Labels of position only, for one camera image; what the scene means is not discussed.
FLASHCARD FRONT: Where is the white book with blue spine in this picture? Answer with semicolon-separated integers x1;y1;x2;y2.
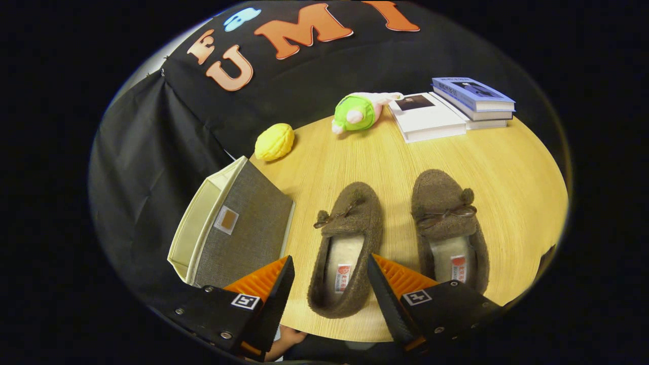
431;91;508;130

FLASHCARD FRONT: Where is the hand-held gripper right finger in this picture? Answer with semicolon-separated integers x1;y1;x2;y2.
368;253;505;353

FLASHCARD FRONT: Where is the blue cover book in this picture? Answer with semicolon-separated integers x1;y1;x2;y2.
431;77;516;113

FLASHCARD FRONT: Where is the black backdrop cloth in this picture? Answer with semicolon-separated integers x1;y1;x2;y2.
89;0;568;305

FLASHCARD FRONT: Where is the dark flat object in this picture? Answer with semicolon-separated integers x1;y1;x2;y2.
531;245;556;285

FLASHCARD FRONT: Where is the green and pink plush toy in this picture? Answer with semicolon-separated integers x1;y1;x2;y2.
332;92;404;135

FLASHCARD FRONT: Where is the yellow round squishy toy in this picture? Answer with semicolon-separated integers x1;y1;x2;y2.
254;123;295;162

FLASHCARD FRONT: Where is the brown fuzzy slipper shoe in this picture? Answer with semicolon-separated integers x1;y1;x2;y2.
307;181;383;319
411;169;490;295

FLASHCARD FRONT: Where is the grey fabric storage box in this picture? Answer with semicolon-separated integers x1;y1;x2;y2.
167;156;296;288

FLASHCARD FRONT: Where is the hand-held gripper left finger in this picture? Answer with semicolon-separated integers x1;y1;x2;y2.
167;255;296;358

